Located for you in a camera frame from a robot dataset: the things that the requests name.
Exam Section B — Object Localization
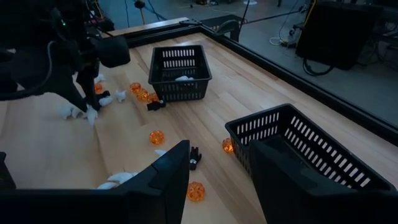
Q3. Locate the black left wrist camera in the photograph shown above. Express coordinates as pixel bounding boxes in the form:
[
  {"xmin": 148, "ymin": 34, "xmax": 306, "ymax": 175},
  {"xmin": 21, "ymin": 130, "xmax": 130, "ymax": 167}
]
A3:
[{"xmin": 95, "ymin": 35, "xmax": 131, "ymax": 69}]

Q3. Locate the long black floor cable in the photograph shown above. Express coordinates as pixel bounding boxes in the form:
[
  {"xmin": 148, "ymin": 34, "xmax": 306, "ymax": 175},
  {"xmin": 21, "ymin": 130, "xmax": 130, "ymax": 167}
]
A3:
[{"xmin": 238, "ymin": 0, "xmax": 251, "ymax": 32}]

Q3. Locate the black equipment box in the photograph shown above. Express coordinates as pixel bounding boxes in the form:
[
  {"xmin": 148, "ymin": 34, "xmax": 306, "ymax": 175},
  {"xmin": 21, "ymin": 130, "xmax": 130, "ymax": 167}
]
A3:
[{"xmin": 295, "ymin": 1, "xmax": 385, "ymax": 71}]

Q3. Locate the black slotted plastic basket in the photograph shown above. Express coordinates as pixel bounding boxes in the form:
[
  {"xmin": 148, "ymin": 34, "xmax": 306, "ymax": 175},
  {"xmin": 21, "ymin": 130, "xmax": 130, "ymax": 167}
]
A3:
[
  {"xmin": 147, "ymin": 45, "xmax": 213, "ymax": 103},
  {"xmin": 224, "ymin": 103, "xmax": 396, "ymax": 191}
]

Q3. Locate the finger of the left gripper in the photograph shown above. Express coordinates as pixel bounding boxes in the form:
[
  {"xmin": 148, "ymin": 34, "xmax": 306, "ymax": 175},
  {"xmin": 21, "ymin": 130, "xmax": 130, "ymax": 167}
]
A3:
[
  {"xmin": 77, "ymin": 68, "xmax": 101, "ymax": 111},
  {"xmin": 60, "ymin": 79, "xmax": 90, "ymax": 113}
]

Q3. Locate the black aluminium table frame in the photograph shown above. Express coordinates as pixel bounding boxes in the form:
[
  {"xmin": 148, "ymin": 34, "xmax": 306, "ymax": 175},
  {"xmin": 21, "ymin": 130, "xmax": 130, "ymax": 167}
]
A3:
[{"xmin": 108, "ymin": 17, "xmax": 398, "ymax": 147}]

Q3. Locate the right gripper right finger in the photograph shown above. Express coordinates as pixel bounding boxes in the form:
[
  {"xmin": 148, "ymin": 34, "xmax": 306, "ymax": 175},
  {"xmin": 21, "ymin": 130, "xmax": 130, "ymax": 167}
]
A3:
[{"xmin": 248, "ymin": 139, "xmax": 355, "ymax": 224}]

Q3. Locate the white cable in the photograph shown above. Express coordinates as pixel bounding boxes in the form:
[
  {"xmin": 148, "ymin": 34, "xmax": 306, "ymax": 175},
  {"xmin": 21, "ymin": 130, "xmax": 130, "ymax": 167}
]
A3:
[{"xmin": 269, "ymin": 36, "xmax": 292, "ymax": 47}]

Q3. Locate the coiled black cable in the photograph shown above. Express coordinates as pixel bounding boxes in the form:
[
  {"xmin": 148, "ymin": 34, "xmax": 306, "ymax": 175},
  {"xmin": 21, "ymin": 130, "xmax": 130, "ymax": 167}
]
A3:
[{"xmin": 302, "ymin": 57, "xmax": 336, "ymax": 77}]

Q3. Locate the white crumpled wrappers left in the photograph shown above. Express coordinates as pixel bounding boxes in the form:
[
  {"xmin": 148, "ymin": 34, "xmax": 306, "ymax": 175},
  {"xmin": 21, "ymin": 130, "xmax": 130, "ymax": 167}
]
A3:
[{"xmin": 59, "ymin": 104, "xmax": 74, "ymax": 119}]

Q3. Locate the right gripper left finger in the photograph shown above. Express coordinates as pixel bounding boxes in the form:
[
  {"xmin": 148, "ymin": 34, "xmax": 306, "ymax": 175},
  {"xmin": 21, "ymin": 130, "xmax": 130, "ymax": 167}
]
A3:
[{"xmin": 119, "ymin": 139, "xmax": 191, "ymax": 224}]

